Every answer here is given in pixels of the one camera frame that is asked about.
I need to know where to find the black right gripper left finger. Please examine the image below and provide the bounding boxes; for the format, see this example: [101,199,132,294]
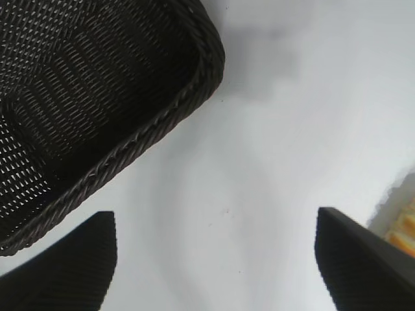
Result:
[0,210,118,311]

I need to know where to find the dark brown wicker basket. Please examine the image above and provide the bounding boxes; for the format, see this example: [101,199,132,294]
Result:
[0,0,226,257]

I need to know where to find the long striped bread loaf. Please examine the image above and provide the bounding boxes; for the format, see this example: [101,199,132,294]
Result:
[366,171,415,255]

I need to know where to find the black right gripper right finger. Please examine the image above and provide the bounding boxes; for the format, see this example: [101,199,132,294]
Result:
[314,207,415,311]

